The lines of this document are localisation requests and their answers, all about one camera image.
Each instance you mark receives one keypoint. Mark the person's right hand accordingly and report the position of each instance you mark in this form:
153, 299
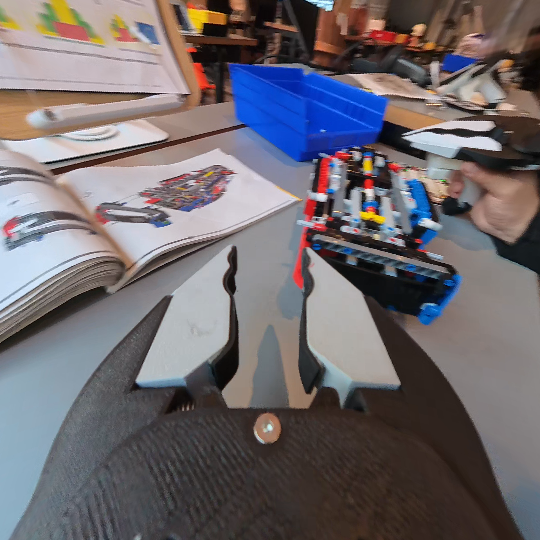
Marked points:
506, 202

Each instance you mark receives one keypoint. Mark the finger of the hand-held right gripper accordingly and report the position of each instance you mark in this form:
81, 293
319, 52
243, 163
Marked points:
456, 148
464, 129

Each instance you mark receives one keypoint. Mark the holographic sticker sheet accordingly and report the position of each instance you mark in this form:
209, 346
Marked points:
422, 181

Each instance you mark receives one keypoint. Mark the red black toy race car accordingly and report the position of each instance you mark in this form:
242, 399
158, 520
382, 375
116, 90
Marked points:
380, 228

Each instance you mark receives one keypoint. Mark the yellow storage bin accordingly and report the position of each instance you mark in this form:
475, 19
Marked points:
207, 18

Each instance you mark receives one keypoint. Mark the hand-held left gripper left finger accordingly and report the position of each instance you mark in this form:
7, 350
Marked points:
190, 333

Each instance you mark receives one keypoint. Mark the open instruction booklet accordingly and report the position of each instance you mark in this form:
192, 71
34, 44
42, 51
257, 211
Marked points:
126, 228

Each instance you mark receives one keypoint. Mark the grey desk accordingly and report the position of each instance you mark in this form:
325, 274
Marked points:
472, 371

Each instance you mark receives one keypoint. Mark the printed paper sheet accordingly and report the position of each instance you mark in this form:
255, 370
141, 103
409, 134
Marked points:
84, 51

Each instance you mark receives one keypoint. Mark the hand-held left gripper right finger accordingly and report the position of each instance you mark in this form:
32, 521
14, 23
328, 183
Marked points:
346, 337

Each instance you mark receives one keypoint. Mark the small blue bin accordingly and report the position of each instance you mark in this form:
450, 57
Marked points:
460, 63

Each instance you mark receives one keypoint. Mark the wooden workbench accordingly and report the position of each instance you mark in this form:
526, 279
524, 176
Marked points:
396, 97

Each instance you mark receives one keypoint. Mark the white pistol-grip tool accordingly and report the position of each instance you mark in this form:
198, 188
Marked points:
472, 80

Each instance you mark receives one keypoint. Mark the blue storage bin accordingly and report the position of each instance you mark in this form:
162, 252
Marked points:
304, 110

